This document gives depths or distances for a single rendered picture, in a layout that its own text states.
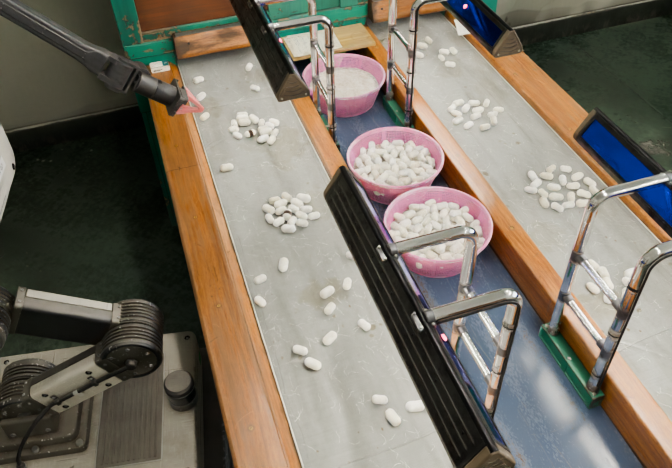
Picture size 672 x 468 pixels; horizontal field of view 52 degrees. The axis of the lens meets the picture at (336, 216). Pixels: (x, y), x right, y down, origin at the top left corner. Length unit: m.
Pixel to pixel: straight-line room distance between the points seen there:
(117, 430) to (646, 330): 1.22
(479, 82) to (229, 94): 0.80
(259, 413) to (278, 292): 0.32
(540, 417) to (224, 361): 0.66
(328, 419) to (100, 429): 0.63
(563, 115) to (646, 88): 1.75
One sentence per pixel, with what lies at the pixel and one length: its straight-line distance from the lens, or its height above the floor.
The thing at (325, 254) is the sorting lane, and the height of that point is 0.74.
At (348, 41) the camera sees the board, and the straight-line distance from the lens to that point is 2.39.
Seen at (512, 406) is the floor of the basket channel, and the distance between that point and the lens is 1.51.
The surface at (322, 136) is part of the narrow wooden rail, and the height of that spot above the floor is 0.76.
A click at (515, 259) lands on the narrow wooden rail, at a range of 1.68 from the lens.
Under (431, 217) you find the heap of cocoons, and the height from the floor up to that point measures 0.74.
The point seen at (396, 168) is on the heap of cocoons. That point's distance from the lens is 1.88.
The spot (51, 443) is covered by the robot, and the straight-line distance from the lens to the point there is 1.77.
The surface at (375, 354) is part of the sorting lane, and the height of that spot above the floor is 0.74.
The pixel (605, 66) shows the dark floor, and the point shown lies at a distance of 3.96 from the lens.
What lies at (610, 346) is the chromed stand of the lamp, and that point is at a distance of 1.40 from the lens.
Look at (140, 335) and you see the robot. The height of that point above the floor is 0.78.
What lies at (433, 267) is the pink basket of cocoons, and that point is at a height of 0.73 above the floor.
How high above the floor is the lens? 1.94
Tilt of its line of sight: 43 degrees down
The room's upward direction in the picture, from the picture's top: 2 degrees counter-clockwise
